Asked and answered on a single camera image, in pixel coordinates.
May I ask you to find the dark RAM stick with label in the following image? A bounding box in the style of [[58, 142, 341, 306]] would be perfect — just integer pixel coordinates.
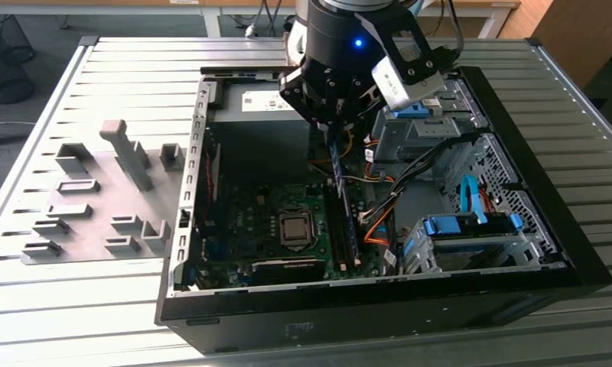
[[328, 124, 353, 215]]

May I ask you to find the black cable bundle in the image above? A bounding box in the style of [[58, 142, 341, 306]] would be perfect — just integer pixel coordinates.
[[361, 133, 479, 226]]

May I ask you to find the black camera bracket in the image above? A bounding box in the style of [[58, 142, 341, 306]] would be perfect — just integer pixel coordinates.
[[353, 11, 440, 86]]

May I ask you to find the white frame desk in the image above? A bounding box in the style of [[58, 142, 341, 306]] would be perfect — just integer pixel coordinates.
[[0, 0, 521, 39]]

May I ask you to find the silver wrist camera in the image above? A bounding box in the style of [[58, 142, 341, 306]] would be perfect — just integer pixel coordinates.
[[371, 57, 448, 111]]

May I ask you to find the grey parts rack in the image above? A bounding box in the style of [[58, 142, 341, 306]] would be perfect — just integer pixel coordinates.
[[20, 118, 194, 265]]

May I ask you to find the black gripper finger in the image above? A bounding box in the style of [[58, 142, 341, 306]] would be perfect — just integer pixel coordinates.
[[278, 67, 337, 125], [339, 76, 388, 125]]

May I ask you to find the black camera cable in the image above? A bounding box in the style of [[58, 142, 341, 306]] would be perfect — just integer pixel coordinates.
[[440, 0, 465, 53]]

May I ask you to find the hard disk in blue carrier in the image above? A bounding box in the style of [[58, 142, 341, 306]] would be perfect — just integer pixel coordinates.
[[421, 213, 523, 245]]

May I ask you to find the black graphics card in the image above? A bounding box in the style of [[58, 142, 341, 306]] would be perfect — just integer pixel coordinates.
[[250, 258, 326, 286]]

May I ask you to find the silver CPU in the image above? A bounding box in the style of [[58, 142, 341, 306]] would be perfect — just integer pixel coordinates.
[[284, 218, 310, 240]]

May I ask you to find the green motherboard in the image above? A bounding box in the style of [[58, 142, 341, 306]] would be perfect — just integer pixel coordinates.
[[197, 179, 388, 287]]

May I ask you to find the blue flat wire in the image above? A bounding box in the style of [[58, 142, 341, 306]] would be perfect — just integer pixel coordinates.
[[460, 174, 488, 225]]

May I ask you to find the orange wire bundle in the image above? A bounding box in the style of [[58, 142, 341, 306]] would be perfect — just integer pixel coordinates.
[[364, 217, 388, 245]]

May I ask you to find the CPU socket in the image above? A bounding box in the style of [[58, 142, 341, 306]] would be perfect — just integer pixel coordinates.
[[276, 210, 316, 249]]

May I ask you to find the black RAM slot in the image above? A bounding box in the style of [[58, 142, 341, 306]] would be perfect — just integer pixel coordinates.
[[324, 179, 349, 268]]

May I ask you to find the black open PC case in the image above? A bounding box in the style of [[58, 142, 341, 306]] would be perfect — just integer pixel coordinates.
[[154, 64, 612, 355]]

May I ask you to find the wooden cabinet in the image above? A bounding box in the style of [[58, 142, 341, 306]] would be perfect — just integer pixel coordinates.
[[499, 0, 612, 89]]

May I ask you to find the grey metal disk bay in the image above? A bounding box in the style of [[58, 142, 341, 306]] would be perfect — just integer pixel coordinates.
[[400, 213, 563, 274]]

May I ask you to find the black wire mesh bin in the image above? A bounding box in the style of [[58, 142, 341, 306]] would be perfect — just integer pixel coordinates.
[[0, 15, 36, 105]]

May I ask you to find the grey metal drive cage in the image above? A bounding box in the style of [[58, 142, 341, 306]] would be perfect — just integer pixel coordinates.
[[371, 76, 491, 164]]

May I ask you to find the grey power supply unit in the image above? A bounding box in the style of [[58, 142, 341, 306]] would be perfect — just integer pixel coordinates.
[[210, 82, 312, 184]]

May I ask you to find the blue plastic drive carrier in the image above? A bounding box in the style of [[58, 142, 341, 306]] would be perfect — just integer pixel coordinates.
[[392, 102, 423, 118]]

